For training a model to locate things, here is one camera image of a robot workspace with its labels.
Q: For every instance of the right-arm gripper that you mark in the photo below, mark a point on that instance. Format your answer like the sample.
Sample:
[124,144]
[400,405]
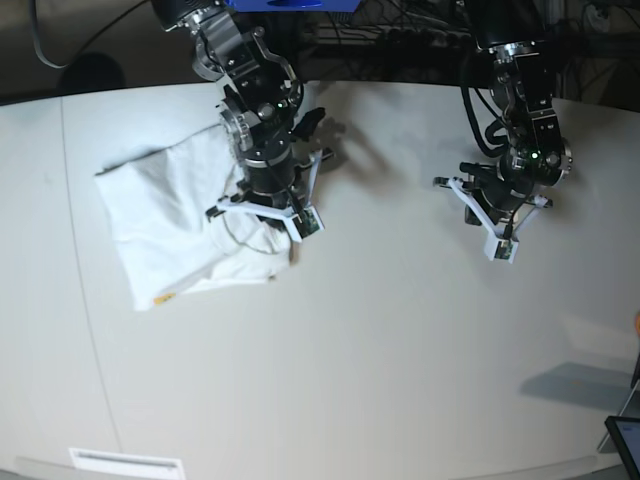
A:
[276,183]

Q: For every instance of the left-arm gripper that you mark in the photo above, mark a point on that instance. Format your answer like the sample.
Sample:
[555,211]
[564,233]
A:
[499,198]

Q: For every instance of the white printed T-shirt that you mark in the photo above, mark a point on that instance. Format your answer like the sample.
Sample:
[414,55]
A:
[156,206]

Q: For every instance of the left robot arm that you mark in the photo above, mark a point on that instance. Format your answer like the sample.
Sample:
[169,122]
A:
[524,144]

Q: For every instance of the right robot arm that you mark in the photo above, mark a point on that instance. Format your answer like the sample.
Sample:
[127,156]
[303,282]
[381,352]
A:
[262,98]

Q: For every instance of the black tablet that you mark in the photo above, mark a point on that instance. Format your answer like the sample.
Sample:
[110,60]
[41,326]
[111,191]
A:
[624,432]

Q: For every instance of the white paper label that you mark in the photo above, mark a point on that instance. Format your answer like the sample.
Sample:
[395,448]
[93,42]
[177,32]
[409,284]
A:
[137,466]

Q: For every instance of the blue camera stand base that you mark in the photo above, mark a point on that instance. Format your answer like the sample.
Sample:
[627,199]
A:
[348,6]

